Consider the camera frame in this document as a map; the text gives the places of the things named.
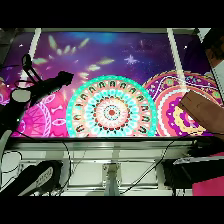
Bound pink garment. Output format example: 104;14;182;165
191;174;224;197

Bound silver frame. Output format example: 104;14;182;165
0;135;224;197

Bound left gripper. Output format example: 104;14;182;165
49;70;75;91

